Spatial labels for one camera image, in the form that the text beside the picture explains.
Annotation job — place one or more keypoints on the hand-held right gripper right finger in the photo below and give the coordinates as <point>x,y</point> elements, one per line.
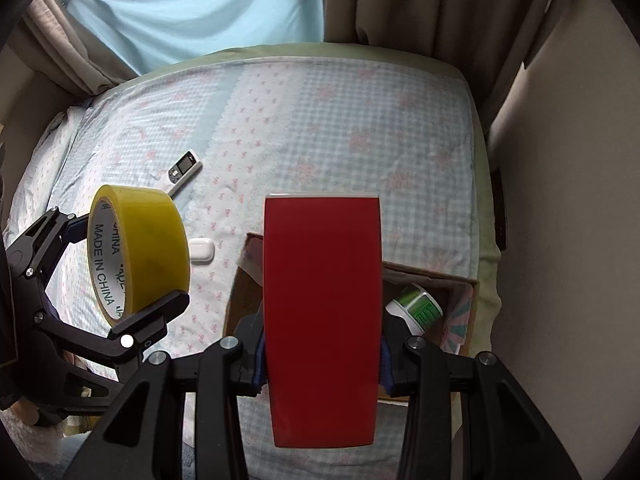
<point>387,360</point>

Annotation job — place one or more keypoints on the white remote control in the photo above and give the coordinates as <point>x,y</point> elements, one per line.
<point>182,170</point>

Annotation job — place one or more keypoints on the brown curtain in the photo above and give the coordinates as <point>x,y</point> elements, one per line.
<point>70,55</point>
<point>425,10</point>

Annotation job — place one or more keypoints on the crumpled light quilt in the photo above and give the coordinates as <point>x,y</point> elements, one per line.
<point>45,175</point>

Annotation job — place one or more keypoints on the yellow tape roll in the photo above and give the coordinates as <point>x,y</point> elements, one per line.
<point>145,240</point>

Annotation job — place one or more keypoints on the light blue cloth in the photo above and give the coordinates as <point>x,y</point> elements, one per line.
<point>200,10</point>

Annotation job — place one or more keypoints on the white plastic bottle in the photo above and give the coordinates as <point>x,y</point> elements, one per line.
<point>417,307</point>

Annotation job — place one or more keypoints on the white earbud case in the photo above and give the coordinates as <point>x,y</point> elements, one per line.
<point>202,251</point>

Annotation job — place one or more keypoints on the checked floral bed sheet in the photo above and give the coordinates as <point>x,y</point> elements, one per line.
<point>350,125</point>

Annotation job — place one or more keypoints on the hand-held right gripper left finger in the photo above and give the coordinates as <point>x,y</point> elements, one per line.
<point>257,360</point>

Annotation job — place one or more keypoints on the red box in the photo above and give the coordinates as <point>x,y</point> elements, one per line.
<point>322,310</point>

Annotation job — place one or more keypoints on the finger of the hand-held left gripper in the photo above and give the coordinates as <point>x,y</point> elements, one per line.
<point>60,222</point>
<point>145,320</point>

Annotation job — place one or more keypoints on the cardboard box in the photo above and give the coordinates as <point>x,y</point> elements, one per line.
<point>245,290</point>

